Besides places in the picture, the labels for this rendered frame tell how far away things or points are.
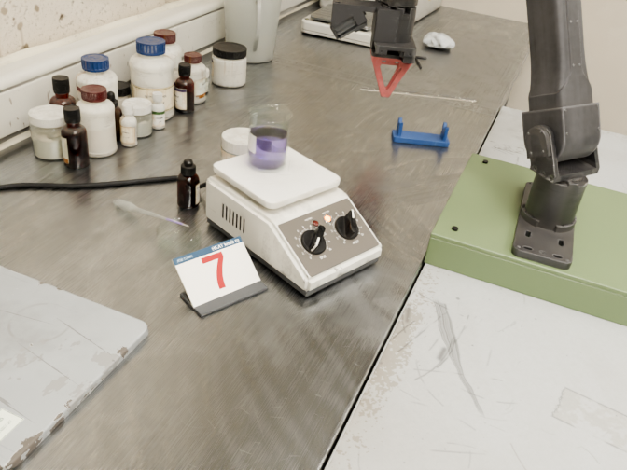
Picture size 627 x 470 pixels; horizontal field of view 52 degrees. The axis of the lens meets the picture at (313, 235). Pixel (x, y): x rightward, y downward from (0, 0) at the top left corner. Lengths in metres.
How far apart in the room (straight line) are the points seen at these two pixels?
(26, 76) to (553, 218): 0.77
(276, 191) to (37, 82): 0.47
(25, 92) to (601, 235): 0.85
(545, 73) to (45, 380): 0.64
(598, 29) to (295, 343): 1.69
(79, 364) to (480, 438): 0.38
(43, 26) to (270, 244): 0.57
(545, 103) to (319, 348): 0.40
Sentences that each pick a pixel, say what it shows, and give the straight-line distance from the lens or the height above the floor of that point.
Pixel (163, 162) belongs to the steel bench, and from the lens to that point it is 1.01.
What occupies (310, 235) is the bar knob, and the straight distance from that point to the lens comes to 0.75.
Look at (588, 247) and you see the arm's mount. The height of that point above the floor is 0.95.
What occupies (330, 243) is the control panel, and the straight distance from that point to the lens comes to 0.76.
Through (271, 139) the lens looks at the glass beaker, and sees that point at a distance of 0.78.
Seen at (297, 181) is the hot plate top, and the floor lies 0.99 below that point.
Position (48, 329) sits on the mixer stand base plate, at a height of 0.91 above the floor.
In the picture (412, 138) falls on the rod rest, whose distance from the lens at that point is 1.16.
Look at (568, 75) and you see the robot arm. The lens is 0.84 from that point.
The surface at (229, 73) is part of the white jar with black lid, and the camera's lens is 1.30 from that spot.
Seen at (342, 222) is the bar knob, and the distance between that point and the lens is 0.78.
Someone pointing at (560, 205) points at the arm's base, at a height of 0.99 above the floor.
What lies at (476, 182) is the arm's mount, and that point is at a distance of 0.97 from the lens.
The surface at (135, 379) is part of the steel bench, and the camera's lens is 0.65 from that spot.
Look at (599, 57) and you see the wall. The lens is 2.22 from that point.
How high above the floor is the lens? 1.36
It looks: 33 degrees down
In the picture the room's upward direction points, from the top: 7 degrees clockwise
